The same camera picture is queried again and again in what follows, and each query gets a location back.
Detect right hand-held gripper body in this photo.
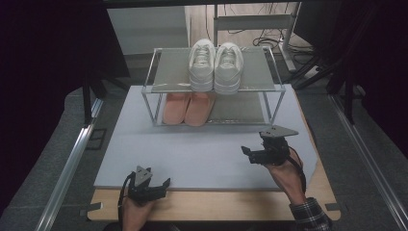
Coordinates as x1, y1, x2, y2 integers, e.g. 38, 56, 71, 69
259, 125, 299, 167

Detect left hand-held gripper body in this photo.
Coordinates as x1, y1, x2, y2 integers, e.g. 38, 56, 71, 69
128, 165, 159, 205

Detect pink slipper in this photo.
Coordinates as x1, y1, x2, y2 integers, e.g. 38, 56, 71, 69
162, 93, 191, 126
184, 93, 217, 128

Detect white sneaker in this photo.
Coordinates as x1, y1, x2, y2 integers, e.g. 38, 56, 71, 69
214, 41, 244, 95
188, 38, 217, 93

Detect metal two-tier shoe rack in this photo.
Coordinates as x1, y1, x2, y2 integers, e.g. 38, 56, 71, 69
140, 46, 287, 127

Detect person's left hand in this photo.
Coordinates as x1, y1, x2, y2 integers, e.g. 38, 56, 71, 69
120, 192, 157, 231

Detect person's right hand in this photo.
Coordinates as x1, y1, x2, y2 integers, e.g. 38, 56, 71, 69
264, 155, 307, 206

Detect pale grey board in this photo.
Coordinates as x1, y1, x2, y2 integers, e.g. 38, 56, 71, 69
93, 84, 319, 192

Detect black tripod stand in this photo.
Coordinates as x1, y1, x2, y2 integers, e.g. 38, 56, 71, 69
292, 57, 357, 124

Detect dark curtain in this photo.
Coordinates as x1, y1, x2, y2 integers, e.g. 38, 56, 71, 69
0, 0, 131, 216
333, 0, 408, 155

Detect grey panel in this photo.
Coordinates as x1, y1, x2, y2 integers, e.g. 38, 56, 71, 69
106, 6, 191, 56

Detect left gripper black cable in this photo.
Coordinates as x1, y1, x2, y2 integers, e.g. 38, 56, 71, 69
116, 171, 138, 225

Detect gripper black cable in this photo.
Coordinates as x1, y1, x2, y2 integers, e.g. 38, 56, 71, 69
116, 171, 138, 225
287, 146, 308, 194

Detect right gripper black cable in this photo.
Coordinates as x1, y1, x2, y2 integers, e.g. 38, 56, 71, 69
287, 146, 308, 194

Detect aluminium floor rail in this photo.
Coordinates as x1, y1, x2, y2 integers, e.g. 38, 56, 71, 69
328, 94, 408, 231
35, 97, 105, 231

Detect bundle of floor cables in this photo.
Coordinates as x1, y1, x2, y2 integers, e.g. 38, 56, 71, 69
252, 30, 315, 56

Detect white metal desk frame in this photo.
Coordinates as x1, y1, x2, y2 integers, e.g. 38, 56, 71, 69
213, 3, 302, 73

